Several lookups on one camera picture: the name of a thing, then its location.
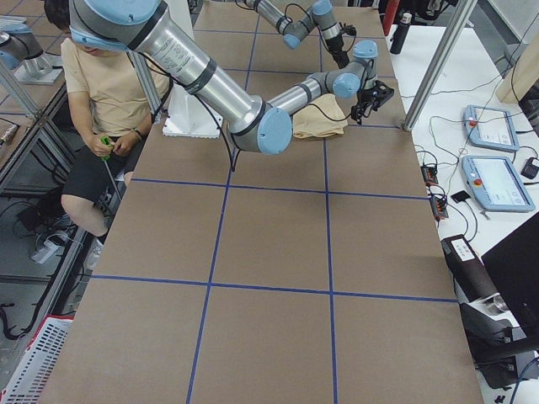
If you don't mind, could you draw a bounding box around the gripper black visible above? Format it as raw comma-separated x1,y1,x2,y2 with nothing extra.
350,88,378,125
326,35,350,63

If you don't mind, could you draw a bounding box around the cream long-sleeve printed shirt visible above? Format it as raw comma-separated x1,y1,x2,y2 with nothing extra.
292,94,348,139

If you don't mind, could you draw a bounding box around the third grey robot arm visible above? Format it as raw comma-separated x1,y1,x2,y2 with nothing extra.
1,23,62,85

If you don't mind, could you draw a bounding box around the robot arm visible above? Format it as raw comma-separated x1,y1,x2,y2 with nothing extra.
69,1,392,155
236,1,356,68

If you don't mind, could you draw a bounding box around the person's hand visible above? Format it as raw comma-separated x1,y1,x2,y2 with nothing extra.
113,132,140,157

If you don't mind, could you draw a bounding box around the red cylinder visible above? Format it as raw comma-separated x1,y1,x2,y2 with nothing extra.
382,0,400,36

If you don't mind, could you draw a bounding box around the black bottle with clear cap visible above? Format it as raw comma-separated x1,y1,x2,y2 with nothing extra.
390,12,413,55

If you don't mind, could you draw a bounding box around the far orange terminal board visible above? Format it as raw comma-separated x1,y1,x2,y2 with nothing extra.
420,163,439,186

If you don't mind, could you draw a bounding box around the orange terminal board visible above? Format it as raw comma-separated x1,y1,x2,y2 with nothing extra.
427,187,449,221
420,163,439,186

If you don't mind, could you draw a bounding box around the near orange terminal board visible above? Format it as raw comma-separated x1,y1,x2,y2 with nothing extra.
427,187,449,221

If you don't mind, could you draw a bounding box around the far teach pendant tablet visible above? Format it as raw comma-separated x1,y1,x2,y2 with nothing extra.
462,104,520,152

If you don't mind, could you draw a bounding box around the teach pendant tablet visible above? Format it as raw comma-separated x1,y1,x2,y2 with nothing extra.
461,156,536,213
462,104,520,152

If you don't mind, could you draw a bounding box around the small black card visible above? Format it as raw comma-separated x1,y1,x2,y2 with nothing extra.
451,190,471,203

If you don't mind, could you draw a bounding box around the near teach pendant tablet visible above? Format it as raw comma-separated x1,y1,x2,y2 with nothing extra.
461,156,536,213

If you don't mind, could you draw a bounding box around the black computer mouse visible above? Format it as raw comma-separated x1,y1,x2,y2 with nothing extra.
520,157,539,179

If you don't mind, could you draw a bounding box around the black monitor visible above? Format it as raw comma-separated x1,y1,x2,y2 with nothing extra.
482,215,538,335

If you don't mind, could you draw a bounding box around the seated person in beige shirt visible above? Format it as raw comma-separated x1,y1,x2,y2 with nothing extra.
44,1,152,270

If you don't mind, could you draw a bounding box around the white power strip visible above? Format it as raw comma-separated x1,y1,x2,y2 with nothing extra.
30,240,59,264

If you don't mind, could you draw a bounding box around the white perforated plastic basket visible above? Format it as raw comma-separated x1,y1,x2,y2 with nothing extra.
1,316,73,403

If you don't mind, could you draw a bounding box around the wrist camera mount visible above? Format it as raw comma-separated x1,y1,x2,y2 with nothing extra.
373,80,395,108
339,24,357,36

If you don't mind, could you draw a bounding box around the aluminium frame post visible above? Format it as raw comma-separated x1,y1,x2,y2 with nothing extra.
402,0,478,132

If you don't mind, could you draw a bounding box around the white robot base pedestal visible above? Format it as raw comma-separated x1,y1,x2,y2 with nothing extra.
162,0,221,139

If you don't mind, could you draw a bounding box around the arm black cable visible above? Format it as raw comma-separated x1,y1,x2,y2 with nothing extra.
130,52,241,173

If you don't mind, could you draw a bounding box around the green handled tool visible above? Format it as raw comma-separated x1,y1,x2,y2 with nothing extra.
99,136,127,199

